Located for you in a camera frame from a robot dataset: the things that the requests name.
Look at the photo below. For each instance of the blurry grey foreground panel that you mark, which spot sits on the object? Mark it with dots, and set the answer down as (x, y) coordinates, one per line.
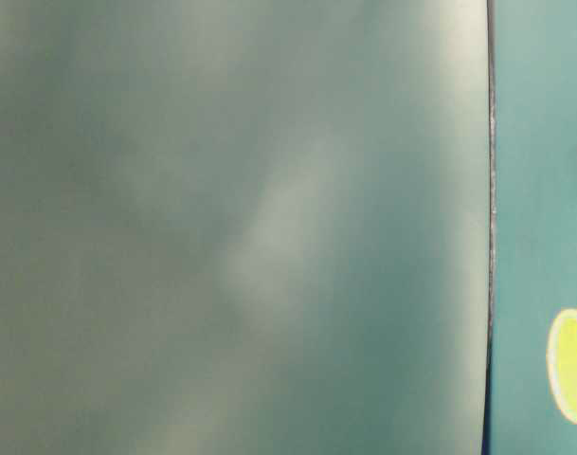
(243, 227)

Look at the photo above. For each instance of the yellow round marker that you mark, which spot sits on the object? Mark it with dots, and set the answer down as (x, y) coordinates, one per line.
(562, 363)

